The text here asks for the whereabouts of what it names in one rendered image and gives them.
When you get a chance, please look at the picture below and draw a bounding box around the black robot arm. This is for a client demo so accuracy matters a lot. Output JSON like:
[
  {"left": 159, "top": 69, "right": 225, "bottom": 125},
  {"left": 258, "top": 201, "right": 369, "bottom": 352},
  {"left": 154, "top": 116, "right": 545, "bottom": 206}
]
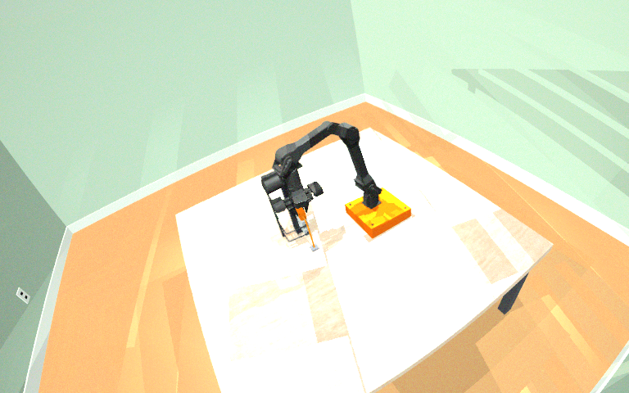
[{"left": 260, "top": 120, "right": 382, "bottom": 209}]

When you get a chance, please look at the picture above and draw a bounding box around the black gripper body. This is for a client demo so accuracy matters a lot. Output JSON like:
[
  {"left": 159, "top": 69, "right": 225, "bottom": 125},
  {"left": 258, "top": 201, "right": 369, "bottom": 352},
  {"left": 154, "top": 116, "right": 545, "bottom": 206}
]
[{"left": 271, "top": 180, "right": 324, "bottom": 214}]

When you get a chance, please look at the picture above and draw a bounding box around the orange power cord with plug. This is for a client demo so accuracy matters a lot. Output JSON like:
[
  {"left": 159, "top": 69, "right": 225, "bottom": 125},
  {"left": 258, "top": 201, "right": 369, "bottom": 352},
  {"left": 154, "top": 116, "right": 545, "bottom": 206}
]
[{"left": 296, "top": 207, "right": 315, "bottom": 247}]

